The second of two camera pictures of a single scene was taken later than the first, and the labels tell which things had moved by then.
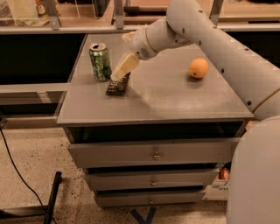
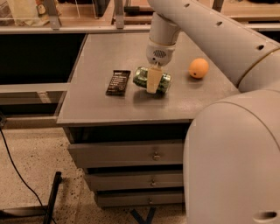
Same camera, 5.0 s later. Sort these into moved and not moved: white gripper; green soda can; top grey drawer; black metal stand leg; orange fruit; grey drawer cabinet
Moved: white gripper; green soda can
Not moved: grey drawer cabinet; top grey drawer; orange fruit; black metal stand leg
